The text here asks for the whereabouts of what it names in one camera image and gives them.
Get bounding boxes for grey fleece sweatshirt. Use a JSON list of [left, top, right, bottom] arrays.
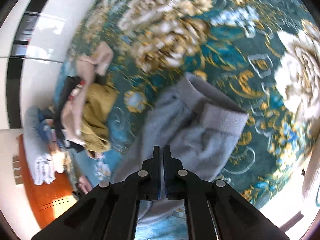
[[109, 71, 250, 228]]

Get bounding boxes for blue patterned clothes pile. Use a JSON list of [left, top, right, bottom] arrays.
[[37, 108, 61, 151]]

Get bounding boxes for mustard yellow knit sweater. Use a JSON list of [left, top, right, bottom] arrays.
[[81, 83, 118, 152]]

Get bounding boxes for dark navy garment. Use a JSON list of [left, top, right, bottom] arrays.
[[54, 76, 84, 152]]

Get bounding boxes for pink beige garment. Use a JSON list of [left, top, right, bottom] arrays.
[[61, 41, 113, 146]]

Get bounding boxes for teal floral bedspread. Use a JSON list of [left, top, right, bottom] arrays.
[[54, 0, 319, 208]]

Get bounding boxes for orange wooden bed frame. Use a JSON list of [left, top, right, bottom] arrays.
[[17, 135, 76, 229]]

